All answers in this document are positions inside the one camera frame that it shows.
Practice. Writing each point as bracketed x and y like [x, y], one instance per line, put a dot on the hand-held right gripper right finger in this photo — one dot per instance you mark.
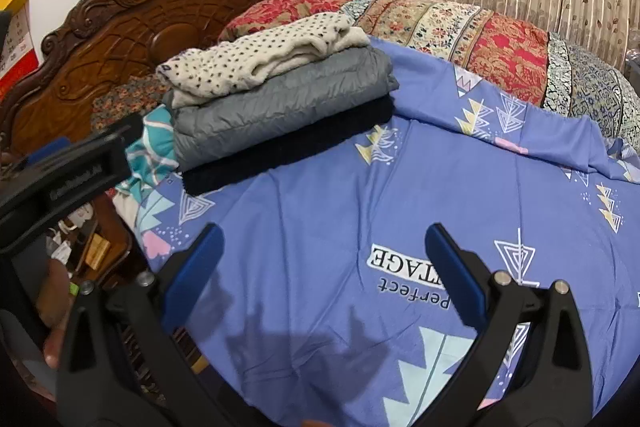
[452, 279]

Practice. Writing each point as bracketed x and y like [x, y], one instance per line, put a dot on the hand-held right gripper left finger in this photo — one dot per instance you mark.
[197, 277]

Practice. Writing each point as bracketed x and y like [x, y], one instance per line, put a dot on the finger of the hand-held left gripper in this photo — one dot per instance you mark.
[115, 129]

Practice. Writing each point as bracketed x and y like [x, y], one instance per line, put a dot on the white fleece sweater black pattern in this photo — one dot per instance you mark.
[240, 57]

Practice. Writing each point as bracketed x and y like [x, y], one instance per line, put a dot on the person's left hand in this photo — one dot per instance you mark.
[52, 307]

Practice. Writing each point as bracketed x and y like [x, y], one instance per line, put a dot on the dark floral pillow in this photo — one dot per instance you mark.
[125, 99]

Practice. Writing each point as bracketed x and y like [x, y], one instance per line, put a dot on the white mug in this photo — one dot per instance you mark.
[80, 217]

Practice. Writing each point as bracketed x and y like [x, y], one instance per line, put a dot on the teal patterned cloth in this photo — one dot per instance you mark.
[150, 152]

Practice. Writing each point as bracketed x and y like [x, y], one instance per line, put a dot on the wooden nightstand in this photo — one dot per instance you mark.
[115, 247]

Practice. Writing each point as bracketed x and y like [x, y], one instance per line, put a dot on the carved wooden headboard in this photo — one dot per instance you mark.
[125, 42]

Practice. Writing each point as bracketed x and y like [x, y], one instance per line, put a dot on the blue printed bed sheet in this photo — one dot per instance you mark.
[325, 207]

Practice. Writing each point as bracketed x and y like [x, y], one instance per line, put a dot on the black folded garment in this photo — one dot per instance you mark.
[280, 152]

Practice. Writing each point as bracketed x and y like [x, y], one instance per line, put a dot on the grey puffer jacket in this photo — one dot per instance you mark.
[280, 107]

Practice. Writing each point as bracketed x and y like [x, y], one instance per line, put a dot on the red and yellow wall calendar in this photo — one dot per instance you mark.
[15, 42]

